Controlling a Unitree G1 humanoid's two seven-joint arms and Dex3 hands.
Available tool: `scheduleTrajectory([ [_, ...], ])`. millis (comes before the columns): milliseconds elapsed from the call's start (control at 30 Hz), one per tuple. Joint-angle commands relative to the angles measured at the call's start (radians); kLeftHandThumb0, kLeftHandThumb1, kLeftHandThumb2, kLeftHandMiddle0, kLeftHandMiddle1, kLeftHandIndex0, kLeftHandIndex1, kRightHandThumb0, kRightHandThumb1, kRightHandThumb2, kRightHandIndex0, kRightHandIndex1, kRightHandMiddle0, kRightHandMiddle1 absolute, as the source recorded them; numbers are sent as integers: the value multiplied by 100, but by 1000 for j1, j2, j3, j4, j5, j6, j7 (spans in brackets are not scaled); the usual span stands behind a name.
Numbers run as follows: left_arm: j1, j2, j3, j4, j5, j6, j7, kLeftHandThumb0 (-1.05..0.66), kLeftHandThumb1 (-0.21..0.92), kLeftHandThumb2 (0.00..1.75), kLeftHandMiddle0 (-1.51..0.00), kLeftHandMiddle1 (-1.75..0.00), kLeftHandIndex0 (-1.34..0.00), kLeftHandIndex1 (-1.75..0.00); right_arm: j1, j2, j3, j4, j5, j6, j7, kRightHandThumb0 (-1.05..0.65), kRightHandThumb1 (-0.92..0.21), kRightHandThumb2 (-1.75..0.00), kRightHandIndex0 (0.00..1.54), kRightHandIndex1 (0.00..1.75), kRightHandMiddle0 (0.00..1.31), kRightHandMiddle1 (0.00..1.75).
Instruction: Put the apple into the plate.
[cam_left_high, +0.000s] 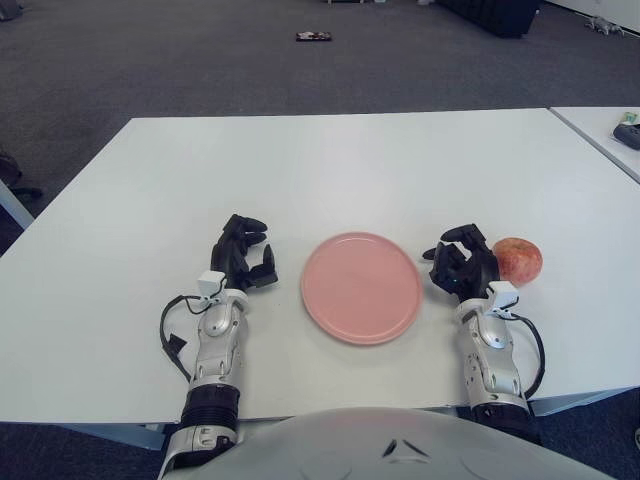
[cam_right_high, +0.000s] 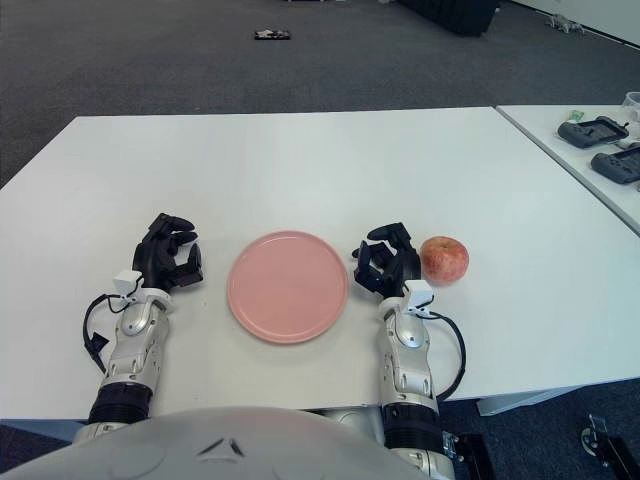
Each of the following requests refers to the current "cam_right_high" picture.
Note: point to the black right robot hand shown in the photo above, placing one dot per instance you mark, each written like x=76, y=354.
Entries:
x=395, y=265

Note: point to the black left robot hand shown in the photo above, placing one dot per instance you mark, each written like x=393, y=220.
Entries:
x=155, y=255

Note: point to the red yellow apple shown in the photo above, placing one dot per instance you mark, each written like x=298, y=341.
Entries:
x=445, y=260

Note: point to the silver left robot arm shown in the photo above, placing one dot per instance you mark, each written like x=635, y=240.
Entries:
x=135, y=350

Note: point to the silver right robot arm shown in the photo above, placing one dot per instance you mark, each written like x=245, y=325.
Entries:
x=407, y=360

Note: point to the pink round plate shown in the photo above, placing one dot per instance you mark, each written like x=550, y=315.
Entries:
x=287, y=287

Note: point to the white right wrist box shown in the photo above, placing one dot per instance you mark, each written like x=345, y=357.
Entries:
x=417, y=295

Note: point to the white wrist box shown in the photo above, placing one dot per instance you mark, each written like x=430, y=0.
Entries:
x=417, y=295
x=127, y=282

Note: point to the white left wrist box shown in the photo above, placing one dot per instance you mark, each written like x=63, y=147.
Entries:
x=127, y=282

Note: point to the grey robot torso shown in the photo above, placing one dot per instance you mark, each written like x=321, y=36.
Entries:
x=200, y=445

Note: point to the dark grey handheld controller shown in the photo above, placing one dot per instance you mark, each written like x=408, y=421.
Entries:
x=617, y=165
x=590, y=132

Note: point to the small green packet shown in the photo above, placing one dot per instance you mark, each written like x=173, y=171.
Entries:
x=577, y=115

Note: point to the small dark floor tray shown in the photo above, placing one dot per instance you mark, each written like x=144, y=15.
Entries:
x=272, y=35

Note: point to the black cabinet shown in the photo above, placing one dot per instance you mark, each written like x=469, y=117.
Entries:
x=450, y=15

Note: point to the small white adapter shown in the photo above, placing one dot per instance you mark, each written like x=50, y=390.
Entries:
x=630, y=145

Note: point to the black stand with caster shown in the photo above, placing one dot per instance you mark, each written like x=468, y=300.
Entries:
x=615, y=450

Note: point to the clear plastic container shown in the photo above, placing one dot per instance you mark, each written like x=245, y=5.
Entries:
x=634, y=102

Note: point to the white table frame beam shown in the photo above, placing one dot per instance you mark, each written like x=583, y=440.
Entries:
x=510, y=404

